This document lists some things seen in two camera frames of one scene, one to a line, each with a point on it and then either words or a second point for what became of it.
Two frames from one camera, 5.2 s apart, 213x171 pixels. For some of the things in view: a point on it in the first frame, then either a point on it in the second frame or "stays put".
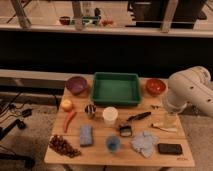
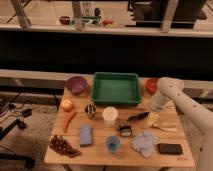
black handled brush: [126, 129] stays put
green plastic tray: [116, 89] stays put
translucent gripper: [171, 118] to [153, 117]
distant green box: [90, 20] stays put
